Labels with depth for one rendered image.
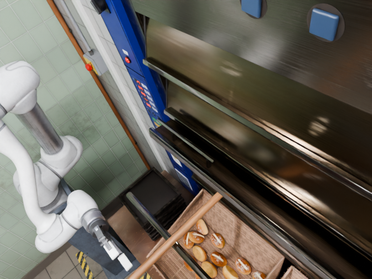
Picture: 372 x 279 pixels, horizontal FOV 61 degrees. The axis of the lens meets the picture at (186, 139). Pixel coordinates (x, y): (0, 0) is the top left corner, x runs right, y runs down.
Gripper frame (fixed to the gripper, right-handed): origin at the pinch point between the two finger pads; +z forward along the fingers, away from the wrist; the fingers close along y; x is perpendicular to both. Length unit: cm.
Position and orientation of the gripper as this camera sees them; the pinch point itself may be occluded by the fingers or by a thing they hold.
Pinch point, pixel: (121, 261)
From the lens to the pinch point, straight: 129.8
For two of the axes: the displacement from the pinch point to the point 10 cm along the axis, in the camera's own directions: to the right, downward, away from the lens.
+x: -7.4, 6.2, -2.7
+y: 2.3, 6.1, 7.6
